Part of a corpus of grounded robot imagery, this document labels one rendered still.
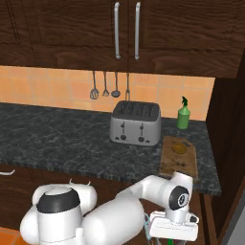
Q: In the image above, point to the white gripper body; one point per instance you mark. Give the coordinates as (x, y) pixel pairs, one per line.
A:
(172, 230)

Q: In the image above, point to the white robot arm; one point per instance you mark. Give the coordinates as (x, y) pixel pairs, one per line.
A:
(111, 220)

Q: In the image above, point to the wooden cutting board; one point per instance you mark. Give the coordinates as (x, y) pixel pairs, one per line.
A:
(178, 164)

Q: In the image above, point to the yellow-brown avocado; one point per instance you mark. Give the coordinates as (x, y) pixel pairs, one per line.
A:
(179, 148)

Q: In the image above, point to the silver four-slot toaster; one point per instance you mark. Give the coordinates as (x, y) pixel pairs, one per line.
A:
(135, 127)

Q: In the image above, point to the tall dark wood cupboard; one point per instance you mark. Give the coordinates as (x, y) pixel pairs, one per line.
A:
(228, 134)

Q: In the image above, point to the green spray bottle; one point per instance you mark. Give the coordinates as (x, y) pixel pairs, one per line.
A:
(183, 118)

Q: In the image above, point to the metal meat fork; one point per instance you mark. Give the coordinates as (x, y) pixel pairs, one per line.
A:
(127, 92)

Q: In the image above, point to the metal ladle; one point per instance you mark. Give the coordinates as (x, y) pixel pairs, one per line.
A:
(115, 93)

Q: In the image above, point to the metal whisk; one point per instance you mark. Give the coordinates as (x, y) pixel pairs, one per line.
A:
(105, 92)

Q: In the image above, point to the metal slotted spatula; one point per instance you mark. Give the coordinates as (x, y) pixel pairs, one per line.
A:
(94, 93)

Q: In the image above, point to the dark wood cupboard door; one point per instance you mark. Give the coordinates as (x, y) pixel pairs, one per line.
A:
(16, 32)
(191, 35)
(76, 32)

